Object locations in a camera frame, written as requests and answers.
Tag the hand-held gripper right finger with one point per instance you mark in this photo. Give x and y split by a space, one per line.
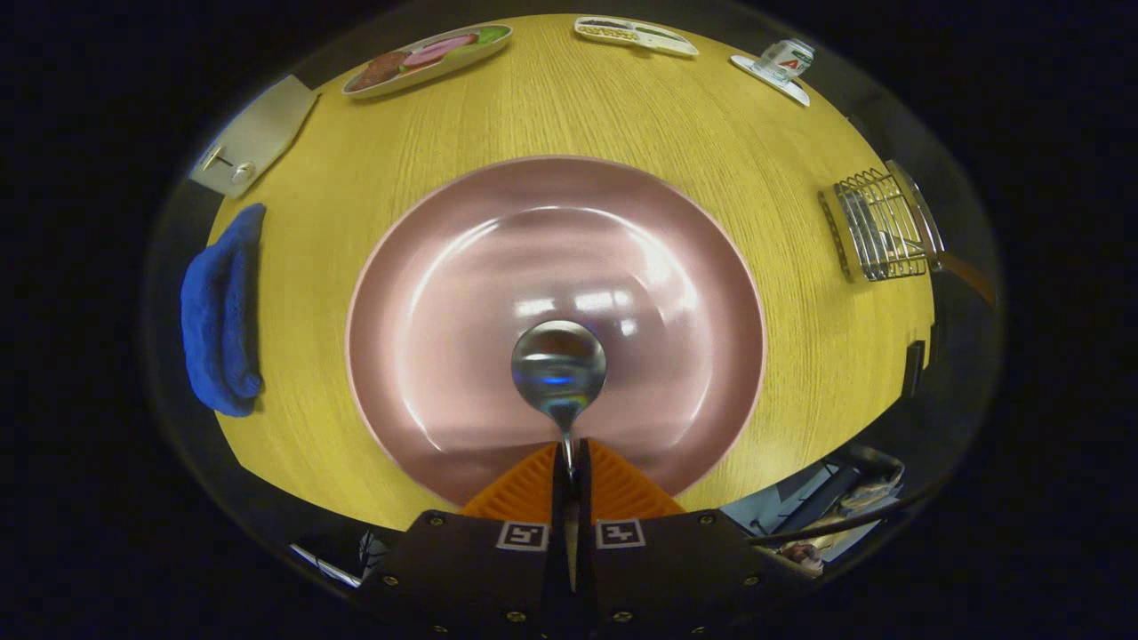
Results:
584 498

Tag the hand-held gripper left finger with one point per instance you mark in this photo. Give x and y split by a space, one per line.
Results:
560 498

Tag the pink plate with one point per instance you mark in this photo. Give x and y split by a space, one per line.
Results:
427 338

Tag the black table edge clamp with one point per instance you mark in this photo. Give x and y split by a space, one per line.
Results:
914 369

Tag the blue towel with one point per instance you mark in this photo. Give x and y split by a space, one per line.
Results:
218 320

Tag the white plate of food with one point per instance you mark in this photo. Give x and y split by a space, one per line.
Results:
427 76

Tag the white square coaster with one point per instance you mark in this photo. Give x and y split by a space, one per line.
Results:
787 89

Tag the white divided tray of grains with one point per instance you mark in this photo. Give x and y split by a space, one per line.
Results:
636 37

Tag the long brown meat piece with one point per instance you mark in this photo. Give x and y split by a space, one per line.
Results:
380 69

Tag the pink ham slice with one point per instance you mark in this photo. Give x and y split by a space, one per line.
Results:
440 49

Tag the green lettuce leaf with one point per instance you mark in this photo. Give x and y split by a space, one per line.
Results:
487 36

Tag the white toaster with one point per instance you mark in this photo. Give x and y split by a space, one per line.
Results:
262 133

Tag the white bottle with green label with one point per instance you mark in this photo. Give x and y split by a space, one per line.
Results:
784 60

